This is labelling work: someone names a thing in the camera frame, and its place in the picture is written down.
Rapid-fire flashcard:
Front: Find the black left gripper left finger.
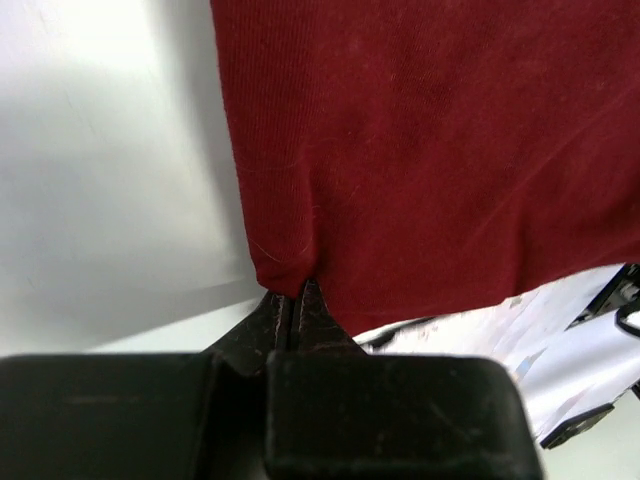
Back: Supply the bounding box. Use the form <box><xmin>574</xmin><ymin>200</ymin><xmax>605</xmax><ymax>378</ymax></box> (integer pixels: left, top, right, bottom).
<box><xmin>1</xmin><ymin>293</ymin><xmax>291</xmax><ymax>479</ymax></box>

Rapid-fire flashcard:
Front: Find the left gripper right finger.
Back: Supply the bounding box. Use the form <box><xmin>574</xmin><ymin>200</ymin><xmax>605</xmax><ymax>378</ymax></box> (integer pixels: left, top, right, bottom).
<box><xmin>264</xmin><ymin>281</ymin><xmax>544</xmax><ymax>479</ymax></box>

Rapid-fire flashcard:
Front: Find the dark red t-shirt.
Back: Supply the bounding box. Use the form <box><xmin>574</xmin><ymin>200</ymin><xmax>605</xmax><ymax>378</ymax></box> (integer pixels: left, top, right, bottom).
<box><xmin>212</xmin><ymin>1</ymin><xmax>639</xmax><ymax>334</ymax></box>

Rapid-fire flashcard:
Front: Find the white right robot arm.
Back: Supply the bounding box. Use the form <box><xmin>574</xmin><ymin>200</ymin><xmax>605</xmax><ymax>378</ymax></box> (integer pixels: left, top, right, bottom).
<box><xmin>515</xmin><ymin>264</ymin><xmax>639</xmax><ymax>449</ymax></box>

